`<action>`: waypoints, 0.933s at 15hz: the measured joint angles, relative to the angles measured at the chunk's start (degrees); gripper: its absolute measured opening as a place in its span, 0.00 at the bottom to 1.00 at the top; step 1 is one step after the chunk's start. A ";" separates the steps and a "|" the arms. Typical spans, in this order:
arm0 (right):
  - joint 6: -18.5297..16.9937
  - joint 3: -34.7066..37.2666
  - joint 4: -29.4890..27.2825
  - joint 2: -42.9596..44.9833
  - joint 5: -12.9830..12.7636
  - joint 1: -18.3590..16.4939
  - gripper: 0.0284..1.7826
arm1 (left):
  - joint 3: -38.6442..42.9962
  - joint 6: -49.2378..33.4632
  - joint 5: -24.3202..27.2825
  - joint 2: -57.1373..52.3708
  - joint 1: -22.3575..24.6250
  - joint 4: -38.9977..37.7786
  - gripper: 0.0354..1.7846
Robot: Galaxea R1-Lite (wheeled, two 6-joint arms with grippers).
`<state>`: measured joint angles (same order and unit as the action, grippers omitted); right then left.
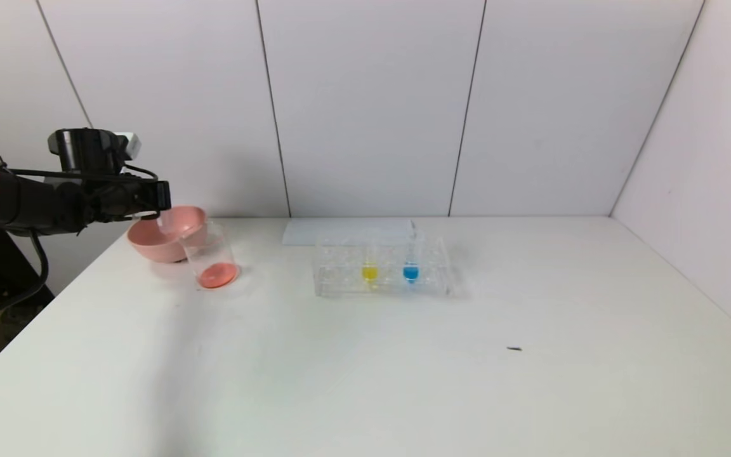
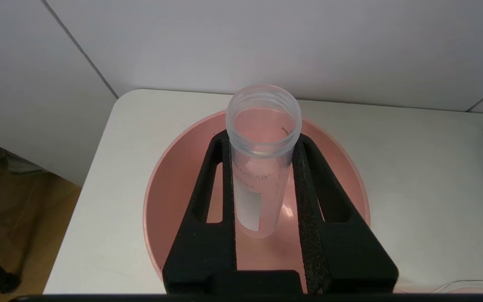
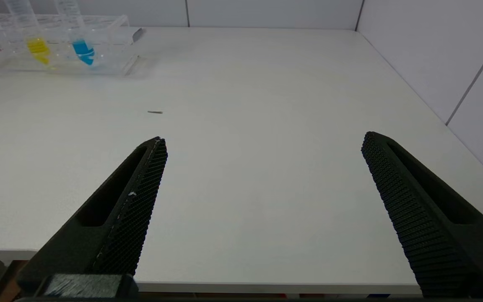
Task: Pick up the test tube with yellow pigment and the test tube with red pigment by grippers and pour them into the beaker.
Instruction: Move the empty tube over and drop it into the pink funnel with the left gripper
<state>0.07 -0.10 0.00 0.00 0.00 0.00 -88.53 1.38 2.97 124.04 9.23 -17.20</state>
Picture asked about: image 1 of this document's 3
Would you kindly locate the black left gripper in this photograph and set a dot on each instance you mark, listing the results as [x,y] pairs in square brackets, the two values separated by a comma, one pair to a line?
[118,200]

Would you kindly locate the test tube with red pigment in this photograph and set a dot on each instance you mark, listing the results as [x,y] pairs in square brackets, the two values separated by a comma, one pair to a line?
[169,221]

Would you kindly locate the test tube with yellow pigment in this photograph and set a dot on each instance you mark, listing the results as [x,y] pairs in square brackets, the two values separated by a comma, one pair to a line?
[370,273]

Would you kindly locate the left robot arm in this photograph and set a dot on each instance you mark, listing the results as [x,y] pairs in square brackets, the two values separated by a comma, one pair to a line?
[23,203]

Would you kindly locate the clear glass beaker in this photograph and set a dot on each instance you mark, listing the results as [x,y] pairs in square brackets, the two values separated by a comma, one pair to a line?
[219,274]

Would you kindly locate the test tube with blue pigment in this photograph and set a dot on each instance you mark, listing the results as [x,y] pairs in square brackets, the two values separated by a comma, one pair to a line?
[410,273]

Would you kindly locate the clear acrylic test tube rack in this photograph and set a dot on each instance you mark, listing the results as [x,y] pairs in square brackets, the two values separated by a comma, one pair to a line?
[432,273]

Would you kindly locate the pink plastic bowl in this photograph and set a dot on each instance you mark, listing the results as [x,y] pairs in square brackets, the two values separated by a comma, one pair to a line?
[150,244]

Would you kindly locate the white paper sheet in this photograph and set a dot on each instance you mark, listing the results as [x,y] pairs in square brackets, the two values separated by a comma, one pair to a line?
[340,228]

